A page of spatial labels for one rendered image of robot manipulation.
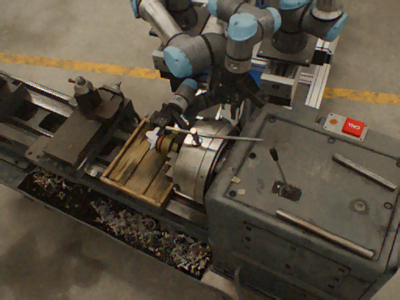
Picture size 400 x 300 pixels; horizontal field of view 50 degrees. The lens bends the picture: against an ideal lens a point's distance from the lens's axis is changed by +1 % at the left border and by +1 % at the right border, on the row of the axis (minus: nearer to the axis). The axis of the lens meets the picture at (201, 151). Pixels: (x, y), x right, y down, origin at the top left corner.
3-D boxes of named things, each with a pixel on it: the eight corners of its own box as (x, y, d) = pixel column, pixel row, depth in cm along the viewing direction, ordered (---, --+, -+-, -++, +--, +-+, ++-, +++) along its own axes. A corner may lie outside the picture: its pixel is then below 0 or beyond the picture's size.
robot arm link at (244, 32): (266, 17, 113) (247, 27, 108) (259, 53, 121) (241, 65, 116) (241, 7, 117) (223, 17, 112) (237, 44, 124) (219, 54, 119)
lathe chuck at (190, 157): (235, 145, 177) (228, 108, 148) (201, 212, 167) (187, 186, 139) (216, 138, 179) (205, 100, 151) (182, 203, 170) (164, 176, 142)
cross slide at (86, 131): (129, 98, 199) (126, 92, 195) (74, 169, 179) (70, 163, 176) (100, 87, 204) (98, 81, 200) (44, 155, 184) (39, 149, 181)
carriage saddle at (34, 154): (135, 107, 204) (133, 99, 199) (77, 183, 182) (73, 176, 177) (85, 87, 213) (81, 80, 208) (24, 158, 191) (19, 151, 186)
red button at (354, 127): (364, 126, 142) (366, 122, 140) (358, 139, 139) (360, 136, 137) (346, 120, 144) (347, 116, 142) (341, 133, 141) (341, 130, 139)
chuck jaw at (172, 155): (196, 159, 156) (180, 183, 150) (196, 167, 160) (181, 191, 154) (170, 149, 159) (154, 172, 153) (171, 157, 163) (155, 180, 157)
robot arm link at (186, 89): (201, 93, 183) (200, 80, 176) (189, 111, 178) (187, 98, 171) (185, 87, 186) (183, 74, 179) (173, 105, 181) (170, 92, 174)
